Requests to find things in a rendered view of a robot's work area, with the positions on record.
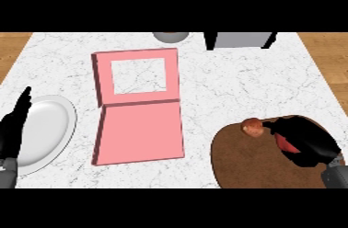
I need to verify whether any grey round bowl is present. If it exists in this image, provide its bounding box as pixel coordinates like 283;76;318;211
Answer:
152;32;192;44

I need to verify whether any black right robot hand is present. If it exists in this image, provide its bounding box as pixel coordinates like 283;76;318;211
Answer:
262;115;342;168

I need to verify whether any red bell pepper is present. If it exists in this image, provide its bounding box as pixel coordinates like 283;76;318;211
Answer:
275;134;302;154

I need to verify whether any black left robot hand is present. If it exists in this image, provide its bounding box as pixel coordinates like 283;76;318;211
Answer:
0;85;34;161

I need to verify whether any white oval plate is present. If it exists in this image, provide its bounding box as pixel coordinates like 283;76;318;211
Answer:
15;94;78;177

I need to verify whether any brown wooden cutting board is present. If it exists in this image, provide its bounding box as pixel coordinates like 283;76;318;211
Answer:
209;115;348;189

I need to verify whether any pink cardboard box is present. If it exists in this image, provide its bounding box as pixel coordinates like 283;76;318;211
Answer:
90;47;186;167

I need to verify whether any orange brown round vegetable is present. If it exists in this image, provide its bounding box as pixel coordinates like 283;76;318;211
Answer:
240;117;266;138

